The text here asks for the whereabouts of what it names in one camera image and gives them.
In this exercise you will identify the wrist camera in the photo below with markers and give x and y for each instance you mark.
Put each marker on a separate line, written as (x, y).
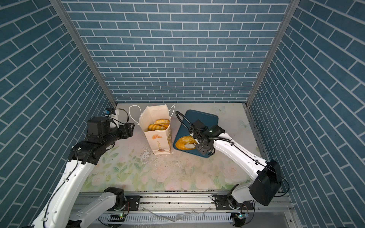
(98, 127)
(199, 127)

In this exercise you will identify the white paper bread bag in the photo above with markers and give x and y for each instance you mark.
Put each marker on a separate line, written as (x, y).
(160, 142)

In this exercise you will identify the small ring donut bread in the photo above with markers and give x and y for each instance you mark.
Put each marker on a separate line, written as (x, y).
(162, 122)

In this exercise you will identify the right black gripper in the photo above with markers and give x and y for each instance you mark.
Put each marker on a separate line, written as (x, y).
(202, 150)

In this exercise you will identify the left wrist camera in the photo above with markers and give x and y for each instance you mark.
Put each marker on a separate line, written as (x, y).
(98, 127)

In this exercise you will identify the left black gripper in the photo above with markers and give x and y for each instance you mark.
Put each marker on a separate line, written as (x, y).
(126, 130)

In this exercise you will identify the dark teal tray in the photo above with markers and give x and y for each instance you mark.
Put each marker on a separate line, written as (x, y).
(200, 120)

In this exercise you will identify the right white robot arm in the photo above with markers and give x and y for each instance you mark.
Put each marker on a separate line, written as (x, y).
(265, 175)

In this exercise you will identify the large seeded oval loaf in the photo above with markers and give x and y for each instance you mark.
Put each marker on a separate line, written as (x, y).
(184, 140)

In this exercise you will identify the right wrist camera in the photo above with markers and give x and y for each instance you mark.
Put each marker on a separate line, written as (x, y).
(199, 127)

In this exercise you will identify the striped long bread roll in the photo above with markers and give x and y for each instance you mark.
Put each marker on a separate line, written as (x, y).
(155, 127)

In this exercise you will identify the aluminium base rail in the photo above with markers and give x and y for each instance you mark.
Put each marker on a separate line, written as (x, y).
(147, 208)

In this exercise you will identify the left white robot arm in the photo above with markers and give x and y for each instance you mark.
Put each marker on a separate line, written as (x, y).
(84, 156)

